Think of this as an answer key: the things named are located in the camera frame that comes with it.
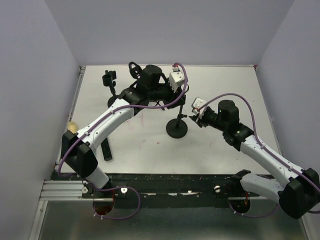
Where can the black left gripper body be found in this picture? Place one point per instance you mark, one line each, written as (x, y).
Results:
(166, 94)

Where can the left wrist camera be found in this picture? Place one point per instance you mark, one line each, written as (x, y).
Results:
(176, 79)

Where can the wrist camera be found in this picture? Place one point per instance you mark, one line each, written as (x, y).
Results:
(176, 79)
(199, 106)

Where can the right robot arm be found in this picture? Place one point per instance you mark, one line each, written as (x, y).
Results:
(294, 189)

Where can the cream yellow microphone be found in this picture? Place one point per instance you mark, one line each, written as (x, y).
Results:
(72, 127)

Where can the black tripod mic stand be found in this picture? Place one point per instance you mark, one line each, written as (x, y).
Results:
(135, 70)

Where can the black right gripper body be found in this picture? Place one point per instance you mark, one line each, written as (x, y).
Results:
(208, 118)

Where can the black microphone with silver grille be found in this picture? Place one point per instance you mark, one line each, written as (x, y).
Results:
(106, 150)

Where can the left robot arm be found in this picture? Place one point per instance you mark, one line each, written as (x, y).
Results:
(78, 150)

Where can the black round-base clip stand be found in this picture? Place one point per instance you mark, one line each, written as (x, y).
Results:
(109, 80)

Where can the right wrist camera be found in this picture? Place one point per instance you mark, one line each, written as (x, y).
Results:
(199, 106)

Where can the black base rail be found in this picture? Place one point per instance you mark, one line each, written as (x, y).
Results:
(164, 191)

